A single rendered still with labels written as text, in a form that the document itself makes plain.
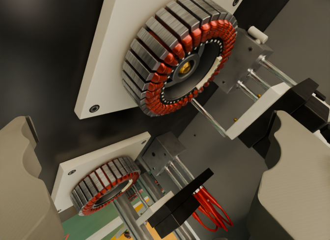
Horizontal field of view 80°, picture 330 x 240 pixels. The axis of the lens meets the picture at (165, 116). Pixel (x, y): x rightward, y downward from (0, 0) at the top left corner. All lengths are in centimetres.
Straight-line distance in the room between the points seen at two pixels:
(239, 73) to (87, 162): 24
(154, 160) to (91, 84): 29
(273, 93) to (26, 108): 19
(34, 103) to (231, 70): 24
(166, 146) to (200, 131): 12
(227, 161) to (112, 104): 34
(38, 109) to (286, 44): 38
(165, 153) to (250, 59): 23
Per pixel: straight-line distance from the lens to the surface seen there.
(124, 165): 32
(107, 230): 177
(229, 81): 30
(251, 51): 29
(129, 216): 55
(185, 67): 19
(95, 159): 29
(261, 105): 19
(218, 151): 49
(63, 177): 29
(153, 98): 16
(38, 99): 18
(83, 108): 19
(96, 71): 16
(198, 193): 40
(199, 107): 27
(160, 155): 42
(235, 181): 50
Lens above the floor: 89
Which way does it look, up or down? 20 degrees down
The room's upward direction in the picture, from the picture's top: 139 degrees clockwise
